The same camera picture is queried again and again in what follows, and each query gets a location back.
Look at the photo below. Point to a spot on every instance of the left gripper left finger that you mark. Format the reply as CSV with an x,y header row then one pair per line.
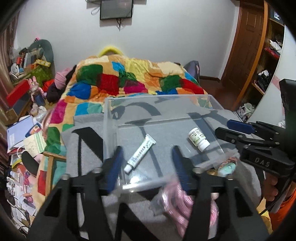
x,y
111,169

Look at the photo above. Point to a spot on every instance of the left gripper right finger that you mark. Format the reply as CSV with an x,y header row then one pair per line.
x,y
184,170

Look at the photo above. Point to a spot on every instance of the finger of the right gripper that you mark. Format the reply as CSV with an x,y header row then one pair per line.
x,y
240,127
229,136

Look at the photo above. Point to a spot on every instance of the mint green lotion bottle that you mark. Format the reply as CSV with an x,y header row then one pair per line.
x,y
227,167

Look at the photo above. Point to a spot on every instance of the white medicine bottle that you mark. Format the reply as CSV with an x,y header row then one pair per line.
x,y
198,139

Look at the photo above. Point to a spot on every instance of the white ointment tube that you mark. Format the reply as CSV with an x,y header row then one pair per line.
x,y
139,154

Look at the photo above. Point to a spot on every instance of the right hand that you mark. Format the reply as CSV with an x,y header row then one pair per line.
x,y
269,189

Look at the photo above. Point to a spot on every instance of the grey black patterned blanket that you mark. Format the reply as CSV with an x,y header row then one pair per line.
x,y
152,189

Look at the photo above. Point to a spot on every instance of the clear plastic storage bin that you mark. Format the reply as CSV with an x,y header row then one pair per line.
x,y
167,119

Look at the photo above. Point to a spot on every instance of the brown wooden door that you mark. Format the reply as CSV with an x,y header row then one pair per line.
x,y
245,52

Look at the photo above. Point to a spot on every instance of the purple backpack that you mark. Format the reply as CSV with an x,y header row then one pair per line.
x,y
193,68

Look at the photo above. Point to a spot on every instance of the colourful patchwork quilt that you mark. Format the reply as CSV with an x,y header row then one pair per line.
x,y
96,78

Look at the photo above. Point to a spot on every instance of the wooden shelf unit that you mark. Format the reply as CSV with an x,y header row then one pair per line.
x,y
266,67

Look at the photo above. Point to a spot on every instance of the blue white booklet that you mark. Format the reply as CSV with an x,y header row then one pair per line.
x,y
16,133

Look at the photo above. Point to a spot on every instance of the pink bunny toy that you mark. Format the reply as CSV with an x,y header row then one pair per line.
x,y
37,94

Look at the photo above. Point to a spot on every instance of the yellow plush pillow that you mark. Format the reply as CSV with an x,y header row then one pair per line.
x,y
110,50

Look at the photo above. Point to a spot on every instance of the red box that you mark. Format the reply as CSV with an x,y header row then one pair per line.
x,y
22,88

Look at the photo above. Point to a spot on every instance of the green grey plush cushion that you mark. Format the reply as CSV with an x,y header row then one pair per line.
x,y
45,49

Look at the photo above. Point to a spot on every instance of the striped pink curtain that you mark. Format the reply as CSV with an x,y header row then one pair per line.
x,y
7,42

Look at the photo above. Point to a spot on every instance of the wall mounted monitor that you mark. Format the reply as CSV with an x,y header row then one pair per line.
x,y
116,9

